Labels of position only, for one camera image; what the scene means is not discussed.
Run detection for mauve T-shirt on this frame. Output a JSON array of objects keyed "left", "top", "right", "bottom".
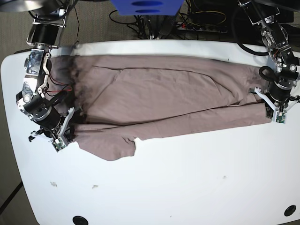
[{"left": 50, "top": 55, "right": 271, "bottom": 161}]

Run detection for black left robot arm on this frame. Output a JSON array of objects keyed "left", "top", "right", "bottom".
[{"left": 231, "top": 0, "right": 300, "bottom": 124}]

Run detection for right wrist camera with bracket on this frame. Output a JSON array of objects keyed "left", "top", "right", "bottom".
[{"left": 28, "top": 107, "right": 75, "bottom": 152}]

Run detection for blue plastic mount plate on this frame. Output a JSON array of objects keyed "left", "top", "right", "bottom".
[{"left": 111, "top": 0, "right": 184, "bottom": 15}]

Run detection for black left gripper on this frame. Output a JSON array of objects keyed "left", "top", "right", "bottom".
[{"left": 261, "top": 82, "right": 292, "bottom": 118}]

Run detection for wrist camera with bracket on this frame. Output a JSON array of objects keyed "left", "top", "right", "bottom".
[
  {"left": 28, "top": 107, "right": 75, "bottom": 152},
  {"left": 249, "top": 87, "right": 300, "bottom": 124}
]

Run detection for black table cable grommet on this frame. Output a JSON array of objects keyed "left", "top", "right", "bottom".
[{"left": 284, "top": 205, "right": 297, "bottom": 217}]

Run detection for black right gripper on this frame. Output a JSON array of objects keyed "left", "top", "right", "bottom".
[{"left": 30, "top": 109, "right": 75, "bottom": 143}]

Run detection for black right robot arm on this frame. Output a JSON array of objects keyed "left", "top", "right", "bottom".
[{"left": 0, "top": 0, "right": 77, "bottom": 150}]

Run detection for black power strip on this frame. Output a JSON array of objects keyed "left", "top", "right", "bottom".
[{"left": 175, "top": 22, "right": 228, "bottom": 34}]

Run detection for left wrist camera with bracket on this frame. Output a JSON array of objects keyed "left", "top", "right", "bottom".
[{"left": 249, "top": 87, "right": 300, "bottom": 124}]

